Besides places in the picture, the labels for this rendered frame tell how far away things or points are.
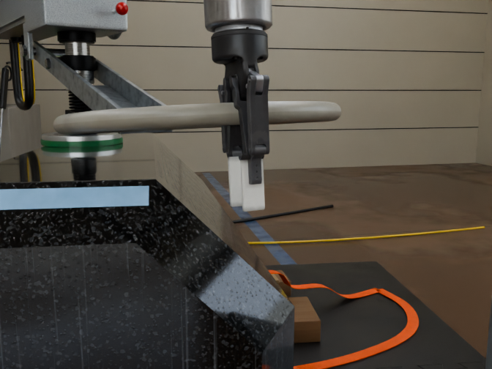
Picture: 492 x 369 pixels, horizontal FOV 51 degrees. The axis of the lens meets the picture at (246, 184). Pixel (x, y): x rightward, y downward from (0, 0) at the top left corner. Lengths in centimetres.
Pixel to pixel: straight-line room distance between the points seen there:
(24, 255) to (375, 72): 635
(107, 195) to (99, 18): 69
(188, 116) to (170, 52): 558
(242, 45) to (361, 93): 621
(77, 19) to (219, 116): 80
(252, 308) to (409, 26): 648
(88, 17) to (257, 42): 81
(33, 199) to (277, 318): 45
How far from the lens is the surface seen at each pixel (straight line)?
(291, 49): 653
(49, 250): 82
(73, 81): 135
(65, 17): 141
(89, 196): 85
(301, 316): 208
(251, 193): 67
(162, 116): 68
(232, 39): 67
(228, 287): 86
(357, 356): 201
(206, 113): 67
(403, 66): 711
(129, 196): 84
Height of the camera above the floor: 97
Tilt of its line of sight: 10 degrees down
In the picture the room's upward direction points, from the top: straight up
